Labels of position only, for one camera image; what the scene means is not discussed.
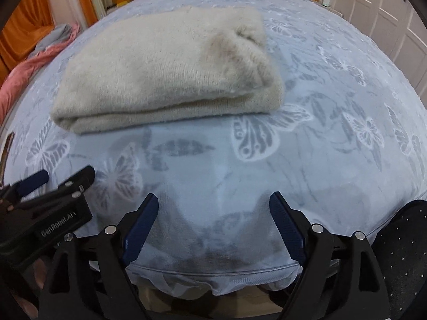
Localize grey cloth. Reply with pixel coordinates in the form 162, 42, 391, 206
28, 24, 74, 57

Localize blue butterfly print blanket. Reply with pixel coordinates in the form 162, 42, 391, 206
0, 0, 427, 299

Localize pink quilt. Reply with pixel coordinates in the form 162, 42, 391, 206
0, 23, 81, 121

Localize white wardrobe doors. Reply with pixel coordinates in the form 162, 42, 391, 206
322, 0, 427, 90

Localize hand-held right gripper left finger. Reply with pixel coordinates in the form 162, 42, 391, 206
38, 193, 160, 320

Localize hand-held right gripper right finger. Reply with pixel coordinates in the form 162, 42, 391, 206
269, 191, 390, 320

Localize person's left hand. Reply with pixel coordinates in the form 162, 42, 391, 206
31, 257, 49, 289

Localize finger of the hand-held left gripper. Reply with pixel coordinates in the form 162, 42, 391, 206
0, 169, 50, 204
20, 166, 97, 204

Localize beige fuzzy sweater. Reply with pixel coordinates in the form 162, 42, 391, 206
51, 6, 285, 135

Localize black dotted pants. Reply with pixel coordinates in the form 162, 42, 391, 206
372, 200, 427, 320

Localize brown wooden stick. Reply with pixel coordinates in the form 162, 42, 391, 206
0, 133, 15, 187

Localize orange curtain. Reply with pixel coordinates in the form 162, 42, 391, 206
0, 0, 56, 74

